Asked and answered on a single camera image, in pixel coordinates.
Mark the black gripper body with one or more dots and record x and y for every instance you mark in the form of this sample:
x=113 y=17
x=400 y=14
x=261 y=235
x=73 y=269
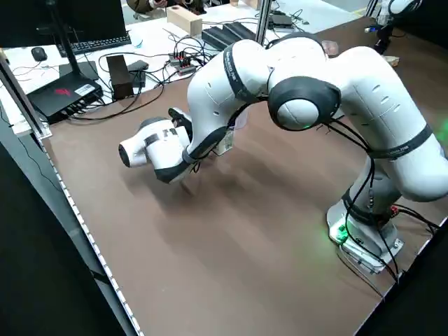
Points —
x=182 y=122
x=382 y=36

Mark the triangular white bread sandwich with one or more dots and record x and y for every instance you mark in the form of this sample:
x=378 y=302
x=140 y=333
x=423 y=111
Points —
x=391 y=62

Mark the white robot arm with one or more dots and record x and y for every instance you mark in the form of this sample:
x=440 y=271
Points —
x=402 y=5
x=367 y=105

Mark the clear plastic egg box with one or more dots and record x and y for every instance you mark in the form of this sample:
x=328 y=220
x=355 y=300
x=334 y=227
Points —
x=330 y=47

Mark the hub with red plugs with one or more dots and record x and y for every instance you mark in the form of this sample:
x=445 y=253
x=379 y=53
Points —
x=182 y=63

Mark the black power adapter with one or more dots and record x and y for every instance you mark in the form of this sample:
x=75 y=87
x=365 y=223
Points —
x=137 y=75

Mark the dark brown box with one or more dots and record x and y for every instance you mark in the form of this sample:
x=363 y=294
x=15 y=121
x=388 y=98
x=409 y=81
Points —
x=120 y=78

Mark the blue white round object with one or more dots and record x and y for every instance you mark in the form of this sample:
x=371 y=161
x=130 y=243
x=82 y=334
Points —
x=138 y=42

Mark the black ribbed block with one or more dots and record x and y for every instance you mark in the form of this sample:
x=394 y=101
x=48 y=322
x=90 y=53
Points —
x=215 y=36
x=241 y=31

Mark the white desk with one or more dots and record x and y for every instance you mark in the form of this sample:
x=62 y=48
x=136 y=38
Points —
x=150 y=35

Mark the light wooden block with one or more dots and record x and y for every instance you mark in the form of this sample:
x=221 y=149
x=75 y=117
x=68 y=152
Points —
x=183 y=21

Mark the small black flat device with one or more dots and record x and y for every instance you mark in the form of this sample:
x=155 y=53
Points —
x=281 y=21

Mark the black monitor stand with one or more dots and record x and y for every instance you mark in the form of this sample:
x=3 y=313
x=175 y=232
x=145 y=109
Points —
x=78 y=71

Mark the black keyboard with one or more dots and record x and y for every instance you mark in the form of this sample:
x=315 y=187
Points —
x=98 y=42

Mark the person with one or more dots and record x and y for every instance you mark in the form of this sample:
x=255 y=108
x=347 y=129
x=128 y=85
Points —
x=143 y=6

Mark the black router with red logo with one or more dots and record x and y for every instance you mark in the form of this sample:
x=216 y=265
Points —
x=59 y=98

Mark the black monitor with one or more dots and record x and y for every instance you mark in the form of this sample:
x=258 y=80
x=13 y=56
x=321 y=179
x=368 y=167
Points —
x=87 y=17

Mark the black computer mouse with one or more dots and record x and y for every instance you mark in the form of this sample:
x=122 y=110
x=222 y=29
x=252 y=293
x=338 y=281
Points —
x=39 y=53

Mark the aluminium post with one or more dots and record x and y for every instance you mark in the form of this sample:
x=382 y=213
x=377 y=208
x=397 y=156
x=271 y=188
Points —
x=264 y=21

